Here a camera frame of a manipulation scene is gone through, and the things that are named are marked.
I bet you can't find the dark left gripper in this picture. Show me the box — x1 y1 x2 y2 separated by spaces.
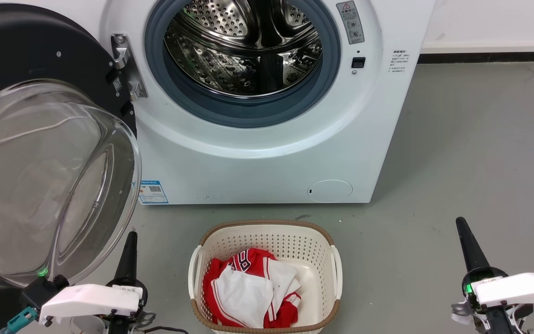
99 231 157 334

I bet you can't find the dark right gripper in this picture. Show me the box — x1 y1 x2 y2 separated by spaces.
451 217 534 334

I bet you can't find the black round glass washer door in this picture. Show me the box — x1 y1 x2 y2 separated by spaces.
0 4 142 291

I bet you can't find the white front-load washing machine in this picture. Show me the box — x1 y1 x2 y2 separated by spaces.
0 0 437 205

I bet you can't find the metal door hinge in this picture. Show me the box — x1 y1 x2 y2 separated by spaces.
111 33 149 101

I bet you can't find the blue energy label sticker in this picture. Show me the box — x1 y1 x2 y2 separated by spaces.
138 180 169 205

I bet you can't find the red and white jersey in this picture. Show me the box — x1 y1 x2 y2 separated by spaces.
202 248 303 329

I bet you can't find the cream perforated laundry basket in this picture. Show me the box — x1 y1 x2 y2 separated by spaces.
188 219 343 334

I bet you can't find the round white filter cover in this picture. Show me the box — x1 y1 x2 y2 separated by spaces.
307 180 354 203

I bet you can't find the stainless steel washer drum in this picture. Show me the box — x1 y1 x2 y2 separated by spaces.
164 0 323 98

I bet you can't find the grey warning sticker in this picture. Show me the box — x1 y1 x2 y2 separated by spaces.
336 1 365 45

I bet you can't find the teal cable connector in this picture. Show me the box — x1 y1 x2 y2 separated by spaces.
0 307 38 334

